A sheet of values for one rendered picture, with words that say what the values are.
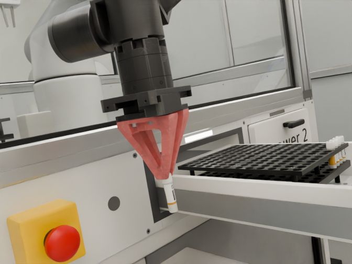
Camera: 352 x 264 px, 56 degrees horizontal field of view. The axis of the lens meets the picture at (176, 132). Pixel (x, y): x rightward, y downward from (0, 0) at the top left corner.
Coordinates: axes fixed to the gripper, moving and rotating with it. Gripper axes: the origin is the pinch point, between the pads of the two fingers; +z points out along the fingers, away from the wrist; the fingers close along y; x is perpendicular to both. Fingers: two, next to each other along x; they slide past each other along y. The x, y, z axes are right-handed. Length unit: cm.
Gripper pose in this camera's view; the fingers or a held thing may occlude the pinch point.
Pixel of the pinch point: (163, 171)
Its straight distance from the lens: 38.7
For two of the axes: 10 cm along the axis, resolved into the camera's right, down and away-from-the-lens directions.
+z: 1.8, 9.8, 1.1
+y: -4.0, 1.7, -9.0
